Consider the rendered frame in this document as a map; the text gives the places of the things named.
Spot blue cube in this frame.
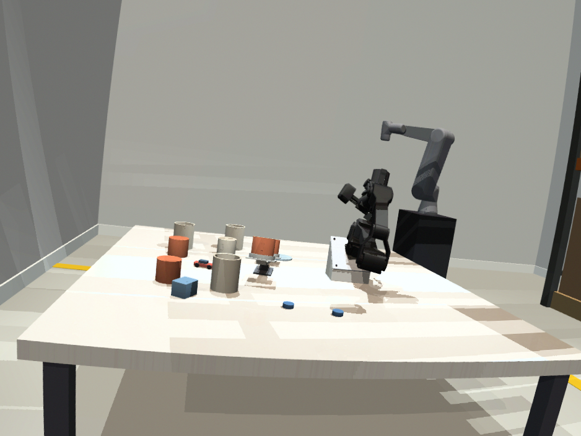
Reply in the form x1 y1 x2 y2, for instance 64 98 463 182
171 277 198 299

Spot small red toy car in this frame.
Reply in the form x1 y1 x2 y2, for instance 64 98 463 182
194 259 212 269

